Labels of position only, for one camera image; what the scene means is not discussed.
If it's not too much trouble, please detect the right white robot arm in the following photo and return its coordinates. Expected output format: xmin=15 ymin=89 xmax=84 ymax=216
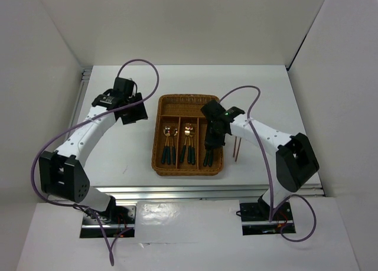
xmin=201 ymin=100 xmax=320 ymax=219

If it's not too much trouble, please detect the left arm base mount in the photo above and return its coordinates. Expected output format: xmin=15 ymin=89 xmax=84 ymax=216
xmin=80 ymin=205 xmax=136 ymax=239

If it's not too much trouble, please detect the gold spoon green handle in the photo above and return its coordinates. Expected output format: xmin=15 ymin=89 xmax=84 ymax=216
xmin=171 ymin=128 xmax=178 ymax=165
xmin=161 ymin=126 xmax=169 ymax=164

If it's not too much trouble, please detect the gold knife pile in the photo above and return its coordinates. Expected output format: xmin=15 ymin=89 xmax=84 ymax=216
xmin=208 ymin=150 xmax=214 ymax=167
xmin=203 ymin=150 xmax=210 ymax=167

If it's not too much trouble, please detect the right copper chopstick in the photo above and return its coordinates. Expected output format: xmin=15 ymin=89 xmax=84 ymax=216
xmin=234 ymin=138 xmax=242 ymax=162

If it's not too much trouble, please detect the brown wicker cutlery tray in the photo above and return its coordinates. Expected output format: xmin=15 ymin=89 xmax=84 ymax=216
xmin=151 ymin=94 xmax=224 ymax=177

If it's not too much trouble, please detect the copper chopstick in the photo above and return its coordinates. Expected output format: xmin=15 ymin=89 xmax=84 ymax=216
xmin=234 ymin=138 xmax=242 ymax=162
xmin=233 ymin=136 xmax=237 ymax=158

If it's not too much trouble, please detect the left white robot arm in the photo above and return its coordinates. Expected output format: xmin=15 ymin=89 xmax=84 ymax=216
xmin=38 ymin=77 xmax=148 ymax=223

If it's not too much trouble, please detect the gold spoon pile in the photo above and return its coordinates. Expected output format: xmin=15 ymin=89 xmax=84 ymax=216
xmin=167 ymin=127 xmax=171 ymax=165

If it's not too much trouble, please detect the gold fork pile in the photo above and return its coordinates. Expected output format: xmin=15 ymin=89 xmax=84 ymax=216
xmin=180 ymin=124 xmax=191 ymax=163

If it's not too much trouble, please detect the aluminium left side rail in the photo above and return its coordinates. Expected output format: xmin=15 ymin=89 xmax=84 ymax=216
xmin=68 ymin=66 xmax=93 ymax=128

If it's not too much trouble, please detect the aluminium table front rail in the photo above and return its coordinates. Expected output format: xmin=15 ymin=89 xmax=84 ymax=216
xmin=91 ymin=184 xmax=324 ymax=200

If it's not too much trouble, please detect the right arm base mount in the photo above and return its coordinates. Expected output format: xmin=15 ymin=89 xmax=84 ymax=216
xmin=236 ymin=202 xmax=296 ymax=236

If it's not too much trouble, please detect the left copper chopstick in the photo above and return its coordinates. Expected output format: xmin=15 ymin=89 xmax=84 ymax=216
xmin=233 ymin=136 xmax=237 ymax=158

